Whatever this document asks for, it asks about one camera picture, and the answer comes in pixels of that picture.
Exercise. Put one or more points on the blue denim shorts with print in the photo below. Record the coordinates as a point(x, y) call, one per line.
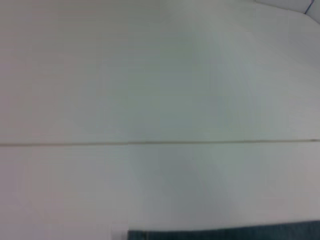
point(225, 233)

